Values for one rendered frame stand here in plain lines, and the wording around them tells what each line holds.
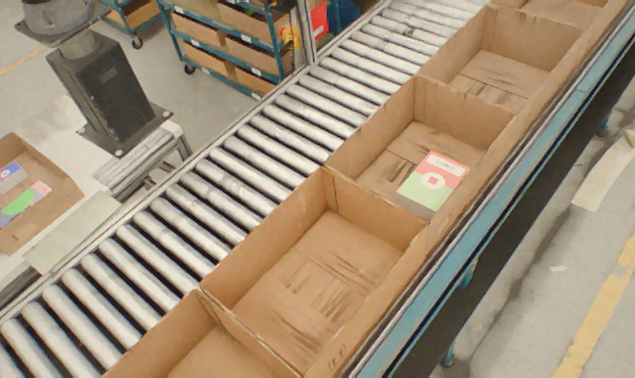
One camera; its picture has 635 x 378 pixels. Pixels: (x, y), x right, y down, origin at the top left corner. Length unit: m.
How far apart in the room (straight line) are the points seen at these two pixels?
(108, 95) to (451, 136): 1.09
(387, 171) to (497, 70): 0.52
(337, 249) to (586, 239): 1.44
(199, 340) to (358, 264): 0.40
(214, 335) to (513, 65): 1.18
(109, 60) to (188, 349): 0.97
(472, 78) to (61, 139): 1.45
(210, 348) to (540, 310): 1.42
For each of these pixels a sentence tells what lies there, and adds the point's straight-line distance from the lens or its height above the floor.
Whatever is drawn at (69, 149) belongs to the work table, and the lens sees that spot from 1.96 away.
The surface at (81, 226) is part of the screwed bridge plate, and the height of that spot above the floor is 0.75.
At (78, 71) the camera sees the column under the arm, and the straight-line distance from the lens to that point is 1.68.
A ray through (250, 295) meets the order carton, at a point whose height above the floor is 0.89.
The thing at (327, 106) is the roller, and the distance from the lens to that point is 1.75.
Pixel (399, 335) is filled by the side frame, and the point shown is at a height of 0.91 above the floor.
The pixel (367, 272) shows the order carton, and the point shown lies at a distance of 1.16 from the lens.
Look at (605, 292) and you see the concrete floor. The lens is 2.30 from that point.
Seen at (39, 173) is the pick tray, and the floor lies 0.76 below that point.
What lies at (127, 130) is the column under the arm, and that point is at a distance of 1.84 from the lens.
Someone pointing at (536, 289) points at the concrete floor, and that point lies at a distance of 2.22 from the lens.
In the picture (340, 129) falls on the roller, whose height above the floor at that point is 0.75.
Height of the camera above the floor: 1.90
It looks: 50 degrees down
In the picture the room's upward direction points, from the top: 11 degrees counter-clockwise
